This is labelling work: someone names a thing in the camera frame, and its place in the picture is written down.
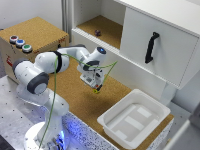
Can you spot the yellow block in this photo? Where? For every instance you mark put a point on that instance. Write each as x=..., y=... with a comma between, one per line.
x=96, y=90

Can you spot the wooden drawer box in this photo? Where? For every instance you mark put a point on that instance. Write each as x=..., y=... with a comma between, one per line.
x=36, y=31

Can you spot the red button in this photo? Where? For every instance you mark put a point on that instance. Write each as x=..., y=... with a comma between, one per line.
x=13, y=38

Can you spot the green button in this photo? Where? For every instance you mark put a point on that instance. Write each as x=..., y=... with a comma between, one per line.
x=26, y=47

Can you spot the white sliding door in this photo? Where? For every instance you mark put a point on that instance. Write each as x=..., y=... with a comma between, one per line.
x=173, y=50

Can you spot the purple block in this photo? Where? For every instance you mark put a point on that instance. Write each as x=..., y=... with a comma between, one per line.
x=97, y=32

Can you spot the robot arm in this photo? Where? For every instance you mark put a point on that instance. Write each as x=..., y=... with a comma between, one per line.
x=36, y=71

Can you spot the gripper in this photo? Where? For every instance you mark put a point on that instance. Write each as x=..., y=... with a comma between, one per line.
x=89, y=76

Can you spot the blue button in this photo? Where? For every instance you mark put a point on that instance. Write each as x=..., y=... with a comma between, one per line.
x=20, y=42

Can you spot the white plastic box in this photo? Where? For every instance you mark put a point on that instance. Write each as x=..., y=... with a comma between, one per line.
x=133, y=120

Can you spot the white cabinet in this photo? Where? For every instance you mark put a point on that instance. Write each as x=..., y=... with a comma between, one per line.
x=140, y=78

